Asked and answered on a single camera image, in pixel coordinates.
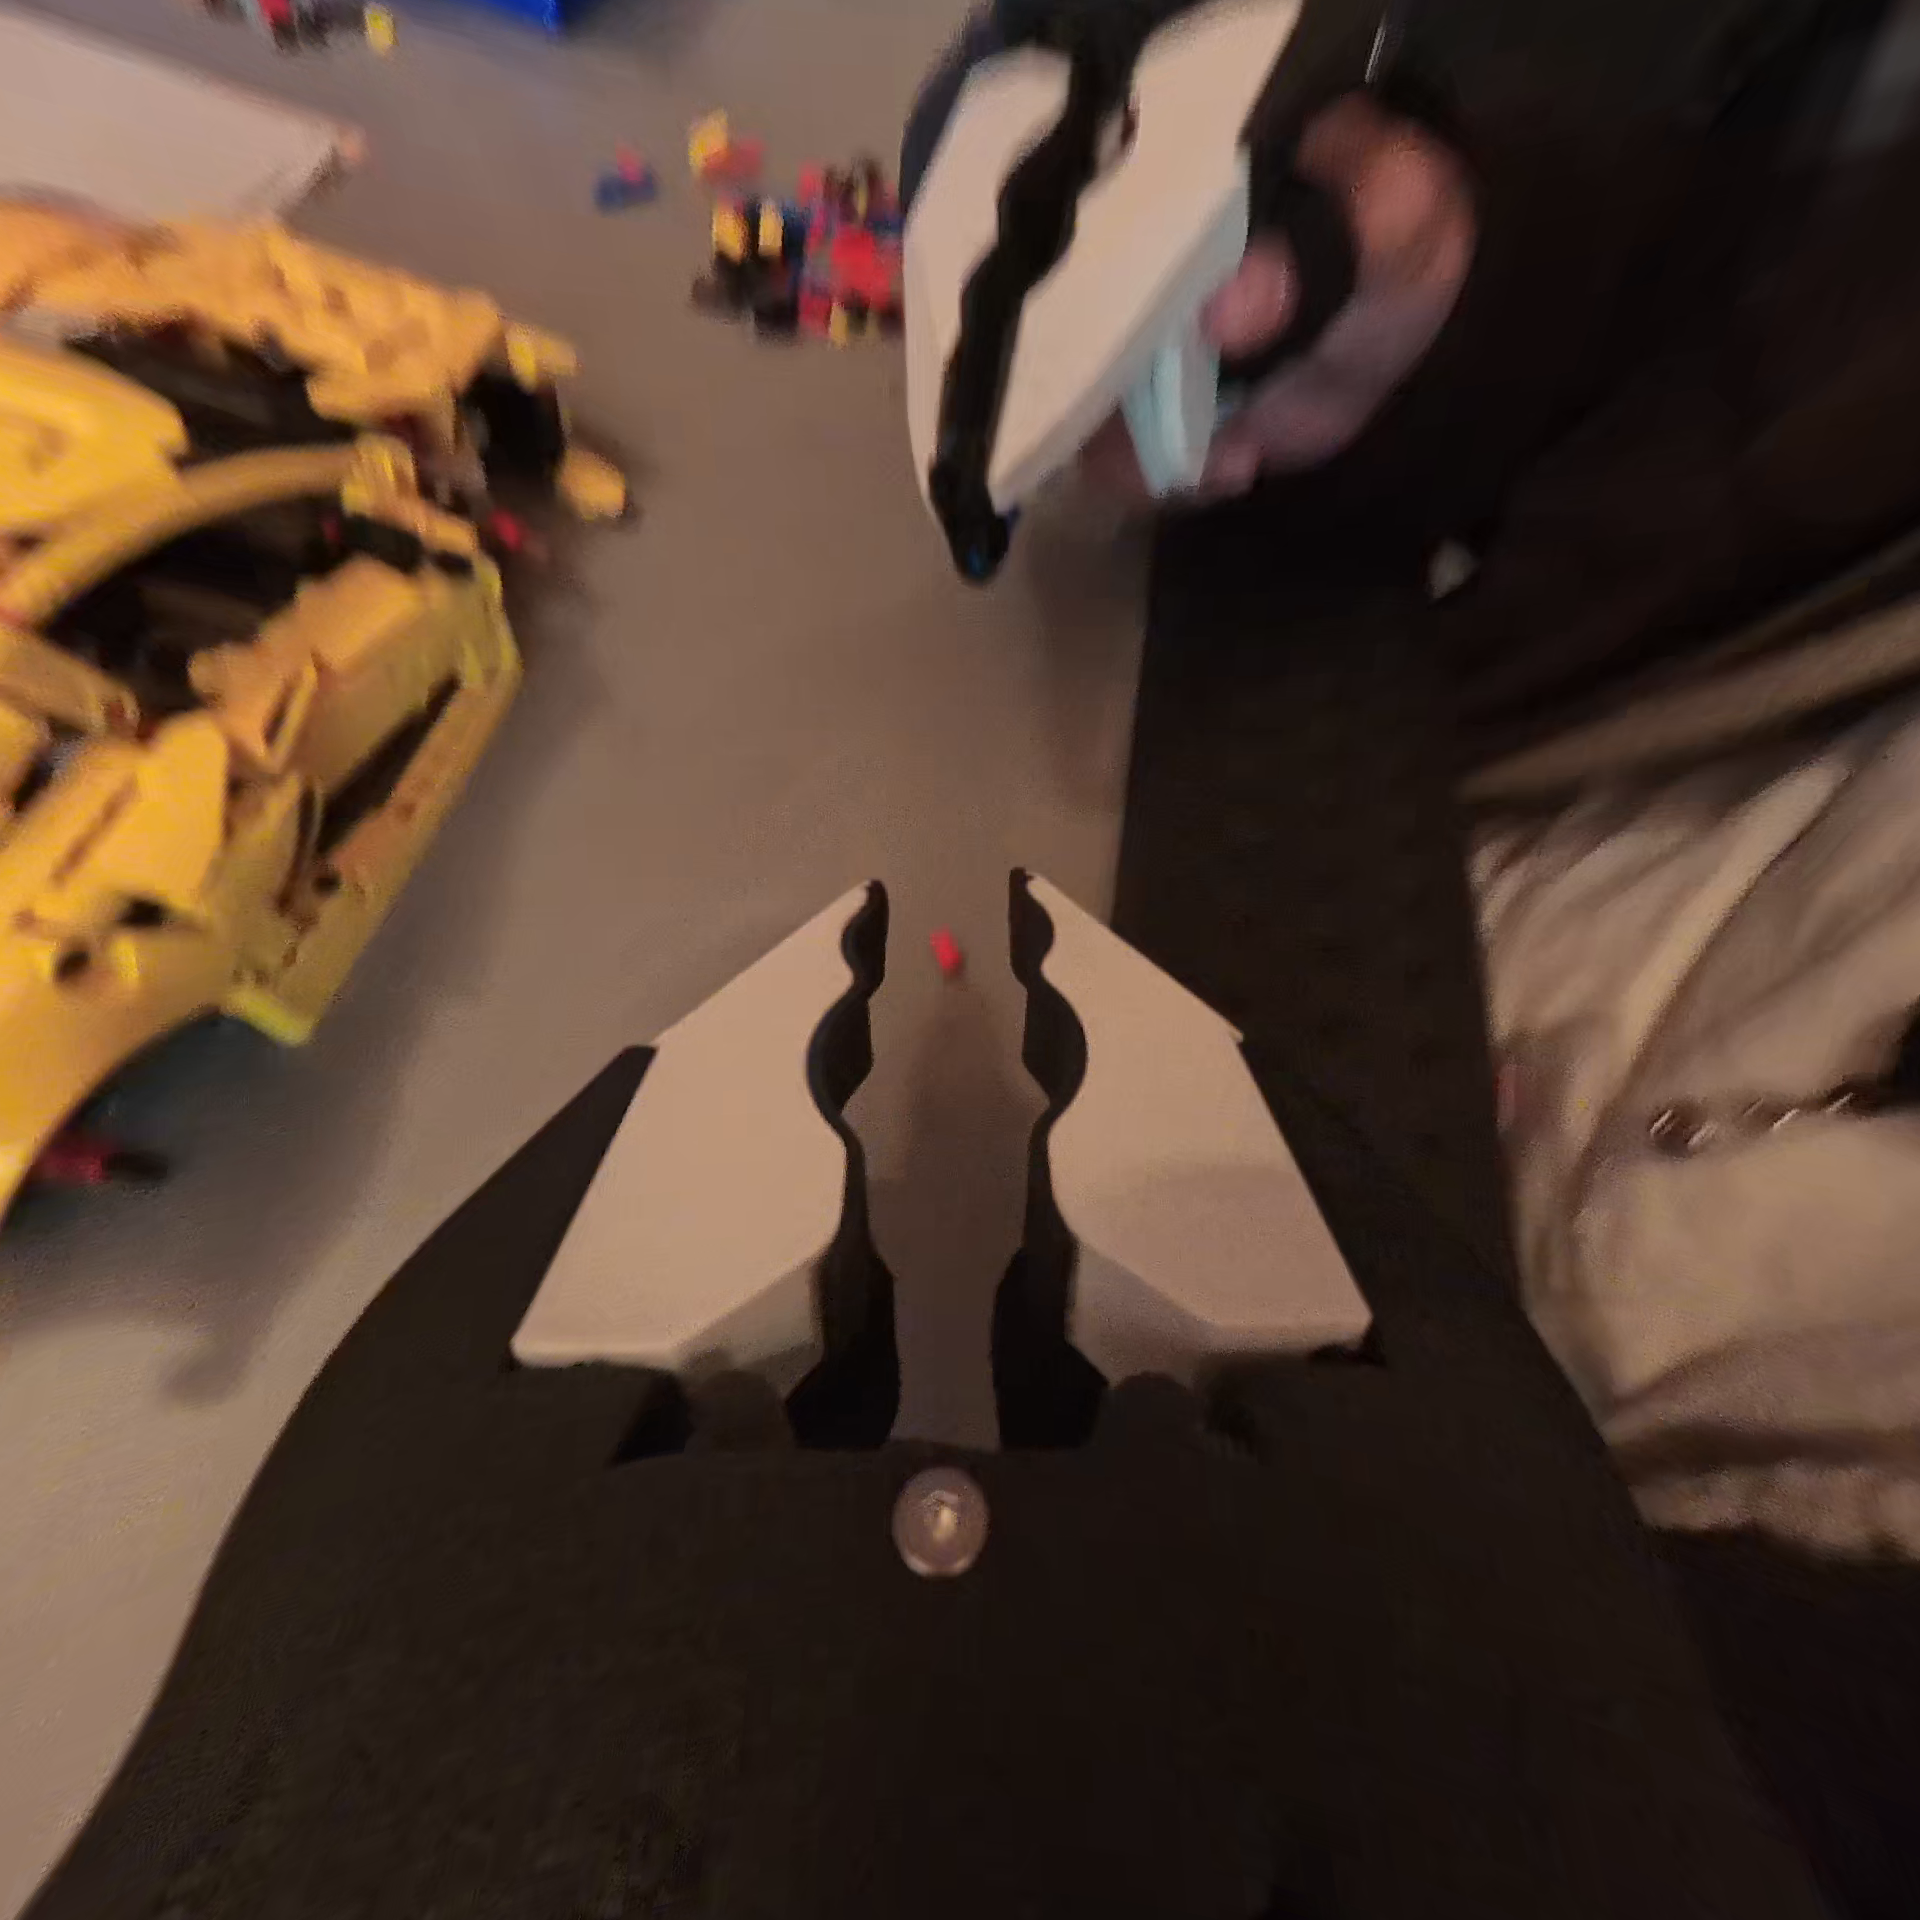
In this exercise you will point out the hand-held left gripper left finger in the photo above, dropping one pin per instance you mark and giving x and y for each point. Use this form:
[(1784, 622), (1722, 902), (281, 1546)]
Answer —
[(690, 1200)]

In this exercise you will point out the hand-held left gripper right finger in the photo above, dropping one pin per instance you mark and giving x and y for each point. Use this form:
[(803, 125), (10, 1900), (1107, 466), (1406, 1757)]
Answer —
[(1200, 1186)]

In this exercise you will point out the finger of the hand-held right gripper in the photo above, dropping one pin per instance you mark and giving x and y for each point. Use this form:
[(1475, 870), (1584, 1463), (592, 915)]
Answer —
[(1119, 285), (961, 226)]

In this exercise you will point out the black brick beam piece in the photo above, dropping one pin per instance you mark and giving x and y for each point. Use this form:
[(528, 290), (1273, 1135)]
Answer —
[(967, 518)]

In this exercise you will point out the small blue brick pin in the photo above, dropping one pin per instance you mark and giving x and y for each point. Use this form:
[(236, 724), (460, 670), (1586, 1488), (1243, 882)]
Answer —
[(983, 566)]

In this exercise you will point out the small red brick pin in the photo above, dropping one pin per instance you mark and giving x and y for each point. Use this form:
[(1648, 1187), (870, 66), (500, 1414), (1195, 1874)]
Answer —
[(947, 954)]

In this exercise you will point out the yellow toy brick car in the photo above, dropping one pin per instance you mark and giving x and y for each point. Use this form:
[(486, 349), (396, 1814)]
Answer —
[(224, 675)]

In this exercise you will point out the instruction booklet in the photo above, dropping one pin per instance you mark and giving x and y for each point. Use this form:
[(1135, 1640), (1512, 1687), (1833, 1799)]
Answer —
[(148, 120)]

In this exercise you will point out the grey desk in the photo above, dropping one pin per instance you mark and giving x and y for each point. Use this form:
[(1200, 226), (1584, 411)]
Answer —
[(779, 675)]

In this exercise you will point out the person's right hand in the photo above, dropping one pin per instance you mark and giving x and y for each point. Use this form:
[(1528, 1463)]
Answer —
[(1411, 255)]

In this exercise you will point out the pile of mixed small bricks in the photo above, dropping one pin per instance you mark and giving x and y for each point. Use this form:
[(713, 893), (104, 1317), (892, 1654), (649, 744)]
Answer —
[(809, 255)]

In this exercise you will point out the perforated grey panel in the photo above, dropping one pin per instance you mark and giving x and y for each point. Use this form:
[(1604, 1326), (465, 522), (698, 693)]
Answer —
[(1290, 840)]

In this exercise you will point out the scattered black brick pins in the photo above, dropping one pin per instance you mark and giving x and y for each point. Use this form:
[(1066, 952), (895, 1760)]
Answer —
[(299, 19)]

